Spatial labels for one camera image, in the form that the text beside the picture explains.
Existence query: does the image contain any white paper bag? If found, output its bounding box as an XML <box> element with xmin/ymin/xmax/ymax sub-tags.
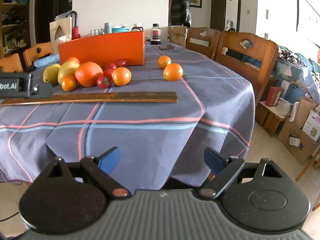
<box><xmin>49</xmin><ymin>17</ymin><xmax>72</xmax><ymax>47</ymax></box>

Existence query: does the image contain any brown paper bag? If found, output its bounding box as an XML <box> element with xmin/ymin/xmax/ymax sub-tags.
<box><xmin>295</xmin><ymin>96</ymin><xmax>317</xmax><ymax>128</ymax></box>

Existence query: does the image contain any red tomato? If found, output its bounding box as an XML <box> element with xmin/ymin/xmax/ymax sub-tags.
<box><xmin>103</xmin><ymin>68</ymin><xmax>114</xmax><ymax>80</ymax></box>
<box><xmin>97</xmin><ymin>75</ymin><xmax>112</xmax><ymax>89</ymax></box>
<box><xmin>103</xmin><ymin>63</ymin><xmax>117</xmax><ymax>69</ymax></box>
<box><xmin>116</xmin><ymin>59</ymin><xmax>127</xmax><ymax>67</ymax></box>

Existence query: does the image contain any red tomato back left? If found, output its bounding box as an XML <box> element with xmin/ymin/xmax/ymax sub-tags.
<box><xmin>103</xmin><ymin>63</ymin><xmax>117</xmax><ymax>69</ymax></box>

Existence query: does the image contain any dark bottle red label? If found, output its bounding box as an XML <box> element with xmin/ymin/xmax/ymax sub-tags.
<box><xmin>150</xmin><ymin>23</ymin><xmax>161</xmax><ymax>45</ymax></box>

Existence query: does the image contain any wooden chair near right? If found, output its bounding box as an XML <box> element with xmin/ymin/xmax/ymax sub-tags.
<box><xmin>214</xmin><ymin>31</ymin><xmax>279</xmax><ymax>103</ymax></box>

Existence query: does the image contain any orange behind lemons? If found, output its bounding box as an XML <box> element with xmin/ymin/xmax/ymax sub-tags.
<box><xmin>66</xmin><ymin>57</ymin><xmax>80</xmax><ymax>64</ymax></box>

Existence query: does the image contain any wooden chair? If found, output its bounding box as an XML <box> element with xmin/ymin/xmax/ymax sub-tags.
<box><xmin>214</xmin><ymin>31</ymin><xmax>279</xmax><ymax>103</ymax></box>
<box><xmin>185</xmin><ymin>27</ymin><xmax>220</xmax><ymax>60</ymax></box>
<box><xmin>0</xmin><ymin>53</ymin><xmax>23</xmax><ymax>73</ymax></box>
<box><xmin>23</xmin><ymin>42</ymin><xmax>54</xmax><ymax>67</ymax></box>

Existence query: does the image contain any blue plaid tablecloth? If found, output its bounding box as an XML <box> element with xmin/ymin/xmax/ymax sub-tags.
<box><xmin>1</xmin><ymin>44</ymin><xmax>255</xmax><ymax>191</ymax></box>

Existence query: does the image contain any large orange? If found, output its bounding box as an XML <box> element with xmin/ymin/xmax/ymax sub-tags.
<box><xmin>74</xmin><ymin>62</ymin><xmax>103</xmax><ymax>88</ymax></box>

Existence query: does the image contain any black smartphone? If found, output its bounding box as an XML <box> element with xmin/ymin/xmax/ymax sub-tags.
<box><xmin>159</xmin><ymin>44</ymin><xmax>175</xmax><ymax>50</ymax></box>

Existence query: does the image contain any low wooden stool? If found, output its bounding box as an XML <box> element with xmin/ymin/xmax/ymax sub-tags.
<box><xmin>255</xmin><ymin>101</ymin><xmax>288</xmax><ymax>137</ymax></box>

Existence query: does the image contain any red tomato middle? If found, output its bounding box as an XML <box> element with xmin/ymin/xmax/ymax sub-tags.
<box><xmin>103</xmin><ymin>68</ymin><xmax>114</xmax><ymax>80</ymax></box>

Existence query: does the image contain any red gift box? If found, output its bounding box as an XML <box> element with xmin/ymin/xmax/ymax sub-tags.
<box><xmin>265</xmin><ymin>87</ymin><xmax>284</xmax><ymax>107</ymax></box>

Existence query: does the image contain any large floor cardboard box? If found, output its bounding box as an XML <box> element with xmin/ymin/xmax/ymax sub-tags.
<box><xmin>278</xmin><ymin>120</ymin><xmax>318</xmax><ymax>164</ymax></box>

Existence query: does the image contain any yellow lemon right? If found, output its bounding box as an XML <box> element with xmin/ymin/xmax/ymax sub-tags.
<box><xmin>57</xmin><ymin>61</ymin><xmax>80</xmax><ymax>84</ymax></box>

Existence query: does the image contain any wooden chair far right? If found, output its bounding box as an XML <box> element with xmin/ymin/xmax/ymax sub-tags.
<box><xmin>185</xmin><ymin>27</ymin><xmax>220</xmax><ymax>60</ymax></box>

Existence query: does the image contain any orange cardboard box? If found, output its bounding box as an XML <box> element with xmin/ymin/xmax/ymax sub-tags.
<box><xmin>58</xmin><ymin>31</ymin><xmax>145</xmax><ymax>66</ymax></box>

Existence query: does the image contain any teal bowl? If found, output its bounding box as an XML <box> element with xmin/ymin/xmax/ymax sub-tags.
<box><xmin>112</xmin><ymin>27</ymin><xmax>130</xmax><ymax>33</ymax></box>

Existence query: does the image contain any red folded umbrella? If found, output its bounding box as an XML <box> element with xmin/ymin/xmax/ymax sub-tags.
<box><xmin>68</xmin><ymin>10</ymin><xmax>81</xmax><ymax>40</ymax></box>

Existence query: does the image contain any wooden chair left near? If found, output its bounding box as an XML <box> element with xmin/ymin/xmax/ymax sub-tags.
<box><xmin>0</xmin><ymin>53</ymin><xmax>23</xmax><ymax>73</ymax></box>

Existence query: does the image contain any dark jacket on rack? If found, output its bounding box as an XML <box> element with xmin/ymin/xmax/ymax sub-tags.
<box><xmin>169</xmin><ymin>0</ymin><xmax>191</xmax><ymax>28</ymax></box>

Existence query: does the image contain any light blue cup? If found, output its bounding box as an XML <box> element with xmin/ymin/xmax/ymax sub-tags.
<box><xmin>104</xmin><ymin>22</ymin><xmax>112</xmax><ymax>34</ymax></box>

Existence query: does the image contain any yellow lemon left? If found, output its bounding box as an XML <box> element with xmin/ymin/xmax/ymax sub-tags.
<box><xmin>43</xmin><ymin>63</ymin><xmax>61</xmax><ymax>86</ymax></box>

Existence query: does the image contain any small orange front left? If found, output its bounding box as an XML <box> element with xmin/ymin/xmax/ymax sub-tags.
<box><xmin>61</xmin><ymin>75</ymin><xmax>77</xmax><ymax>92</ymax></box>

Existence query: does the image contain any yellow lemon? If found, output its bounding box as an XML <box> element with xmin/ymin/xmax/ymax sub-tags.
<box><xmin>57</xmin><ymin>61</ymin><xmax>80</xmax><ymax>84</ymax></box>
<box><xmin>43</xmin><ymin>63</ymin><xmax>61</xmax><ymax>86</ymax></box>

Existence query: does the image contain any wooden chair left far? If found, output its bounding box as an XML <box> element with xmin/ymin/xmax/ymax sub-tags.
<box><xmin>23</xmin><ymin>42</ymin><xmax>54</xmax><ymax>67</ymax></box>

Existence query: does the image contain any red tomato front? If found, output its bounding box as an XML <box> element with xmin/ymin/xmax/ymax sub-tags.
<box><xmin>97</xmin><ymin>75</ymin><xmax>112</xmax><ymax>89</ymax></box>

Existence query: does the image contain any red tomato back right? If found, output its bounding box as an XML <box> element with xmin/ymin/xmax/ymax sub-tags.
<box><xmin>116</xmin><ymin>59</ymin><xmax>127</xmax><ymax>67</ymax></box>

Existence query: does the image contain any small cardboard box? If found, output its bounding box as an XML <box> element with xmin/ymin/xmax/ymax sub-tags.
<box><xmin>168</xmin><ymin>25</ymin><xmax>188</xmax><ymax>47</ymax></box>

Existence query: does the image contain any long wooden ruler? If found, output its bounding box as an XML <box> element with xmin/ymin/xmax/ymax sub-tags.
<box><xmin>1</xmin><ymin>92</ymin><xmax>178</xmax><ymax>106</ymax></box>

